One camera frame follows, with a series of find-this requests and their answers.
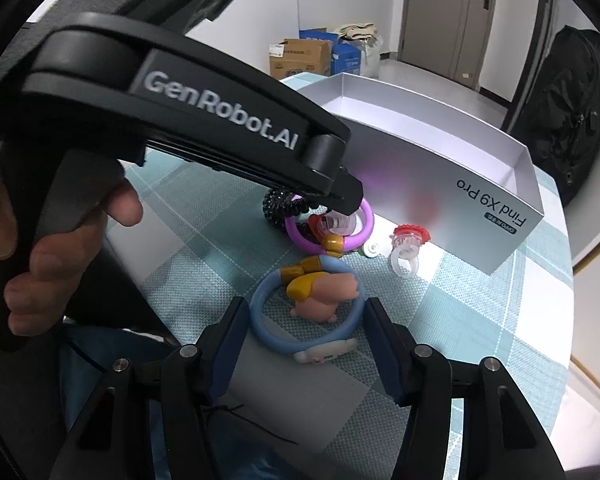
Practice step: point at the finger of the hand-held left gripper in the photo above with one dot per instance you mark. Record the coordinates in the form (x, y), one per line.
(330, 180)

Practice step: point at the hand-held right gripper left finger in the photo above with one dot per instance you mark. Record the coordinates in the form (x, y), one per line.
(222, 355)

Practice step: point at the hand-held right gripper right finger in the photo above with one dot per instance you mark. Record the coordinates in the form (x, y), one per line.
(380, 355)

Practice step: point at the pink and yellow pig toy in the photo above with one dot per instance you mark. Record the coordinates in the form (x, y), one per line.
(330, 295)

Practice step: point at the grey cardboard box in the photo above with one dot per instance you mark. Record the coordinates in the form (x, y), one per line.
(430, 170)

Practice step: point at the person's left hand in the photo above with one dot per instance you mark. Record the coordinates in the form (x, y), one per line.
(50, 270)

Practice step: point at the small white round charm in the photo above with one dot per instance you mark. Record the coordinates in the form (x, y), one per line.
(370, 249)

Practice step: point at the checked teal tablecloth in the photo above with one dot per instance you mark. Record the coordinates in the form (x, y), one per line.
(455, 320)

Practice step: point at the blue cardboard box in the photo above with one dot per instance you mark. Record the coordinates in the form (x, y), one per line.
(347, 57)

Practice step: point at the brown cardboard box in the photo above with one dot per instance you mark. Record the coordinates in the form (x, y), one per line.
(300, 57)

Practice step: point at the white bag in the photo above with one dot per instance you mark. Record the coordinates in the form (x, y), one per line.
(372, 57)

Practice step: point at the beige cloth bag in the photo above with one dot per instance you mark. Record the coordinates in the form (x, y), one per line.
(355, 31)

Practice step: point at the brown door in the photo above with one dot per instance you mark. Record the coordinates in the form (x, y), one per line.
(445, 20)

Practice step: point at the black hanging bag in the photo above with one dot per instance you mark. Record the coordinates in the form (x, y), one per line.
(570, 110)

